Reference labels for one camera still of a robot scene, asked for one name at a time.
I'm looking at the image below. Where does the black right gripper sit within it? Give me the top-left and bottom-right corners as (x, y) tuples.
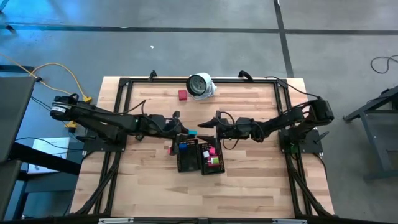
(197, 110), (255, 151)

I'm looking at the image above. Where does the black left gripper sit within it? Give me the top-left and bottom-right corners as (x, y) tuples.
(145, 110), (190, 156)

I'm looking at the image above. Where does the black slotted plastic basket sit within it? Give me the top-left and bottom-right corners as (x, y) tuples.
(198, 141), (226, 176)
(176, 138), (201, 174)

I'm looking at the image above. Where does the white paper sheet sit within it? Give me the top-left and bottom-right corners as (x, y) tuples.
(27, 136), (71, 175)

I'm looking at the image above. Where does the black metal stand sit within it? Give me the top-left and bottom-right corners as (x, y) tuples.
(343, 84), (398, 183)

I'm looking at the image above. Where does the black side desk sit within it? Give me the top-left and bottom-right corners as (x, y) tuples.
(0, 75), (82, 220)

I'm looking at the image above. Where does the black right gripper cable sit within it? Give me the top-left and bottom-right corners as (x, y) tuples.
(216, 110), (240, 151)

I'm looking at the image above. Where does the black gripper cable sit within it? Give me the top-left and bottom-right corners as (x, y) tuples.
(216, 110), (240, 151)
(119, 98), (184, 134)

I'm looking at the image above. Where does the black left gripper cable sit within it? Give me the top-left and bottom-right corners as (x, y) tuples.
(119, 98), (184, 134)

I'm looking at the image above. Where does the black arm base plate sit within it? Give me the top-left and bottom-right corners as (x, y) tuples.
(83, 129), (127, 152)
(279, 129), (324, 154)

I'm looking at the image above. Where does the long black arm cable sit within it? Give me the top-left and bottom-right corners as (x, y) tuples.
(264, 75), (323, 100)

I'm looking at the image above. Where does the silver edge bracket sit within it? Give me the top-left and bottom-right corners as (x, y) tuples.
(98, 217), (135, 224)
(272, 218), (308, 224)

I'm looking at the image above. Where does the yellow power cable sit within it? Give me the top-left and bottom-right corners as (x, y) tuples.
(0, 52), (93, 104)

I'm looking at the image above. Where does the black coiled floor cable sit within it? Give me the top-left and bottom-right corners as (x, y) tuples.
(369, 54), (398, 75)

